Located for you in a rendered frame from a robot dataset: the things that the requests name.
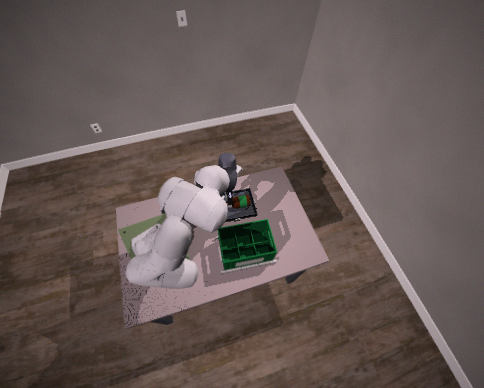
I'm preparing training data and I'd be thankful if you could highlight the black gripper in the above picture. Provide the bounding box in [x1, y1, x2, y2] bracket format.
[225, 190, 233, 208]

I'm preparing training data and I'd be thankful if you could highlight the brown bottle with green label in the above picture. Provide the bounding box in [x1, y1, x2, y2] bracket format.
[232, 195, 251, 209]

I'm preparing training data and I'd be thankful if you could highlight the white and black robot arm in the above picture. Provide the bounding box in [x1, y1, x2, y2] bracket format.
[126, 153, 242, 289]

